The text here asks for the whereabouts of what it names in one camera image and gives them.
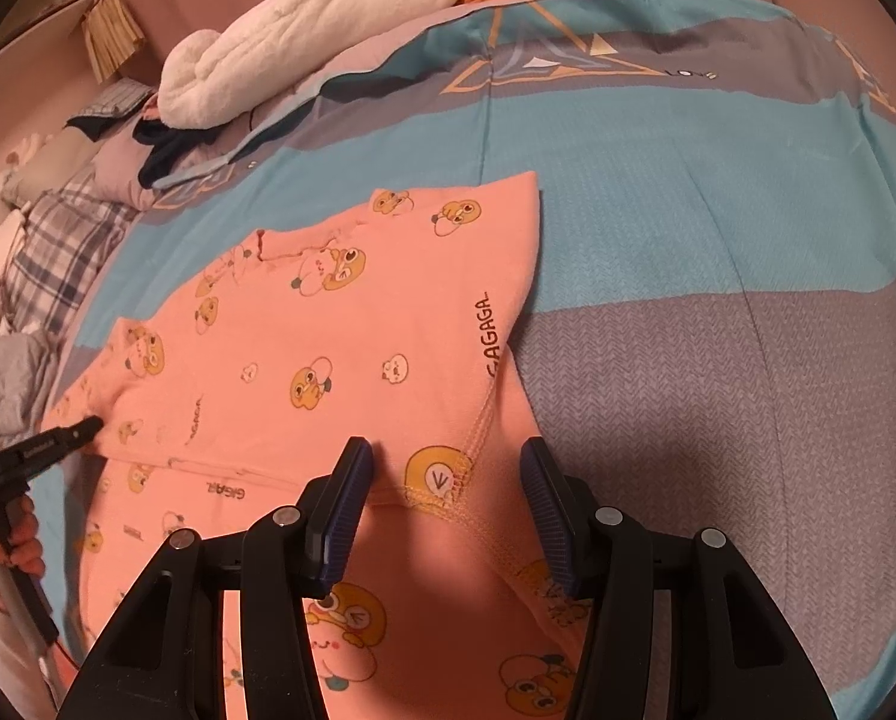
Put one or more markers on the blue and grey striped duvet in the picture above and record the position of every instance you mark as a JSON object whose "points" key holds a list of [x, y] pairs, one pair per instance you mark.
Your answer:
{"points": [[680, 240]]}

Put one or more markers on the person's left forearm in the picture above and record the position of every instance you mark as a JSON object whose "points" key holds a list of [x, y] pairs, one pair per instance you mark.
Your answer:
{"points": [[9, 660]]}

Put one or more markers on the pink cartoon print garment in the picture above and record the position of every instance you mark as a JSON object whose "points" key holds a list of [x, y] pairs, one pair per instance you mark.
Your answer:
{"points": [[305, 330]]}

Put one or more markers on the plaid cloth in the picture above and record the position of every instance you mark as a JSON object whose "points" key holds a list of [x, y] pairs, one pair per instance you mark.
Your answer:
{"points": [[51, 240]]}

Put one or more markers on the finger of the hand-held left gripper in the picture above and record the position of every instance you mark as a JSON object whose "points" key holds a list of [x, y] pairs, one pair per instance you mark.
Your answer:
{"points": [[62, 444]]}

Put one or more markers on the grey cloth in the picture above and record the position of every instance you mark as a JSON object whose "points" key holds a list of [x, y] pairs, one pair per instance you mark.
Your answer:
{"points": [[21, 379]]}

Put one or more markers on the dark navy cloth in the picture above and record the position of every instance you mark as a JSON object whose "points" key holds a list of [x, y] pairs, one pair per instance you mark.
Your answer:
{"points": [[163, 150]]}

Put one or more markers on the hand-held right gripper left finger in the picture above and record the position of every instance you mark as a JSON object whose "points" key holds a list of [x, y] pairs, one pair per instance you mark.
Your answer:
{"points": [[339, 525]]}

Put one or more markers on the tan fringed woven hanging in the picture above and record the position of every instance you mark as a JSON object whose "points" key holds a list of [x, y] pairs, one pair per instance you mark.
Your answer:
{"points": [[111, 34]]}

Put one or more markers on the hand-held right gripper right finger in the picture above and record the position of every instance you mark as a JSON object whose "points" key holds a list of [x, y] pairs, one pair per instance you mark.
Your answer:
{"points": [[549, 517]]}

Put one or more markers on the person's left hand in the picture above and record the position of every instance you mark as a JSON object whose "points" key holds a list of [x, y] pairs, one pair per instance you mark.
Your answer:
{"points": [[27, 546]]}

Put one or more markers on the blue striped cloth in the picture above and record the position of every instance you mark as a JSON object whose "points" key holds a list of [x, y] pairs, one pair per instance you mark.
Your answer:
{"points": [[114, 101]]}

